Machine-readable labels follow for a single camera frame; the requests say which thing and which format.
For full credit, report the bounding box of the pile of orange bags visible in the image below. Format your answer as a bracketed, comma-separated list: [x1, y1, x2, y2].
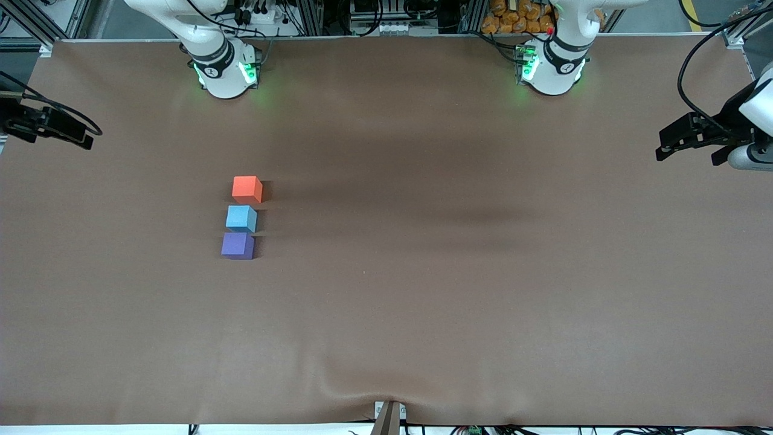
[481, 0, 556, 35]

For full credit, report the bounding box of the purple foam block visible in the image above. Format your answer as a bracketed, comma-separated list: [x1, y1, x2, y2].
[220, 232, 255, 260]

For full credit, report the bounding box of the orange foam block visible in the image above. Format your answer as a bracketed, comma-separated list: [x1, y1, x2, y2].
[232, 176, 264, 205]

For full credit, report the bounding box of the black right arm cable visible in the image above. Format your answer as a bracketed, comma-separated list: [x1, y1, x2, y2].
[0, 71, 103, 137]

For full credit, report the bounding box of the aluminium frame profile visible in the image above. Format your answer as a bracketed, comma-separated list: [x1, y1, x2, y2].
[723, 0, 773, 50]
[9, 0, 91, 50]

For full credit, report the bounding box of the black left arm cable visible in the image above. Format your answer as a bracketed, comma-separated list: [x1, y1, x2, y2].
[677, 5, 773, 131]

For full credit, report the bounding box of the brown table mat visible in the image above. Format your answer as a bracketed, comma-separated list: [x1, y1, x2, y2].
[0, 35, 773, 427]

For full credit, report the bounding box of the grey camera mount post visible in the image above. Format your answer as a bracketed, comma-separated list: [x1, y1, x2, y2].
[371, 400, 406, 435]

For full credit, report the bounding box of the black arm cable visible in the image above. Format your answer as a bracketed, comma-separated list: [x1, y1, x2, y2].
[677, 5, 773, 131]
[0, 71, 103, 137]

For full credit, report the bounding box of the white power strip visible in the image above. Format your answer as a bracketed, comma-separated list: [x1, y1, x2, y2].
[233, 5, 274, 26]

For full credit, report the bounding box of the light blue foam block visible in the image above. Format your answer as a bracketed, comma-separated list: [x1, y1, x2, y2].
[225, 205, 258, 233]

